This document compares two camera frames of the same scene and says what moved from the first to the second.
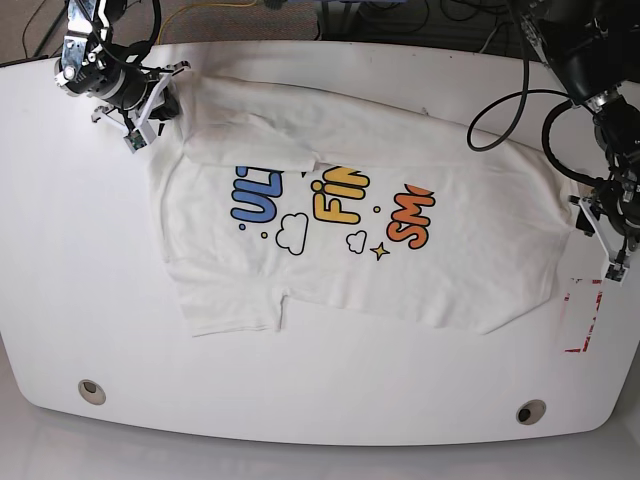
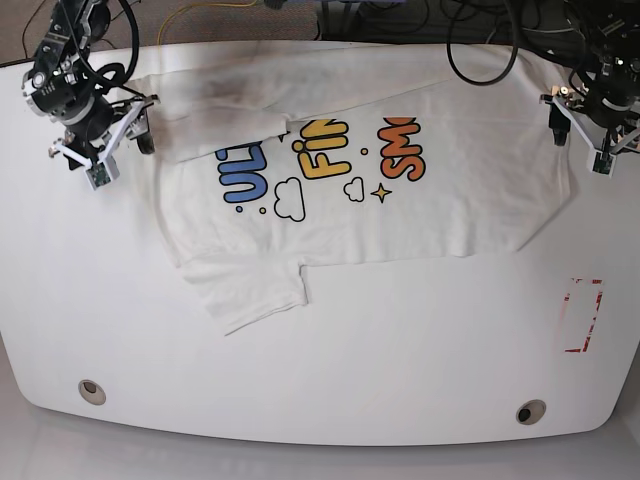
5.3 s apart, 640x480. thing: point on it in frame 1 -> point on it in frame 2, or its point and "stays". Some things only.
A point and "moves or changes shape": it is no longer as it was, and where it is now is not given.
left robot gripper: (614, 211) -> (602, 133)
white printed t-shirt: (276, 195) moves or changes shape
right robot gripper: (140, 94) -> (100, 134)
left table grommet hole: (91, 392) stays
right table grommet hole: (531, 411) stays
